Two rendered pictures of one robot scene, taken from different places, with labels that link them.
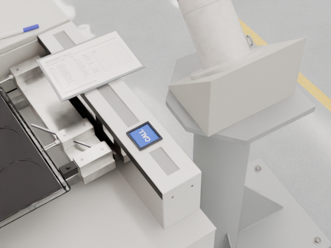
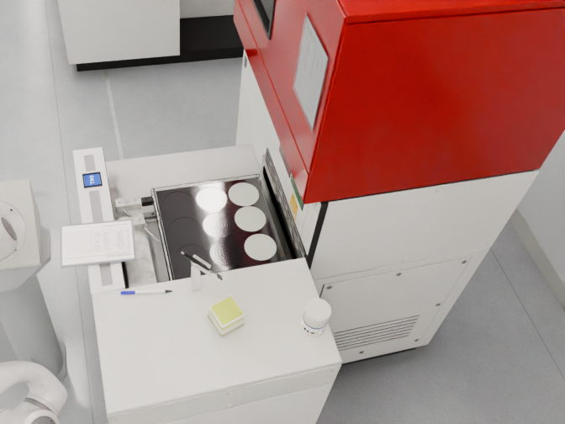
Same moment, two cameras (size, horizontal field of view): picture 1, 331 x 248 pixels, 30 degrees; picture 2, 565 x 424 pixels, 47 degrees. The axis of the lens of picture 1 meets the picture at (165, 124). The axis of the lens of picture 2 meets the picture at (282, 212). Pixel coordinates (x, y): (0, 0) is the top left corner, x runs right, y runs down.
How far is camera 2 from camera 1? 2.20 m
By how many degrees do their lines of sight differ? 78
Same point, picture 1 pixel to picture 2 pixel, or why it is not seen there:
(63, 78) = (123, 235)
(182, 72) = (20, 276)
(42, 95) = (141, 267)
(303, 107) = not seen: outside the picture
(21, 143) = (170, 227)
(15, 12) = (134, 319)
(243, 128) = not seen: hidden behind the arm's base
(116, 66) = (80, 232)
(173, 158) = (83, 162)
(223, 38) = not seen: outside the picture
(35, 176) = (168, 202)
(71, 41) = (101, 274)
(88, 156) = (130, 200)
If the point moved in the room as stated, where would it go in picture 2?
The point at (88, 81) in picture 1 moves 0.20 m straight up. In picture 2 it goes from (107, 227) to (100, 182)
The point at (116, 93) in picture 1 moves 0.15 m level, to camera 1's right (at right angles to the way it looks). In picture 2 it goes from (92, 215) to (45, 201)
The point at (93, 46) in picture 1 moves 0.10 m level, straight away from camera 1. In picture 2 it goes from (87, 257) to (75, 286)
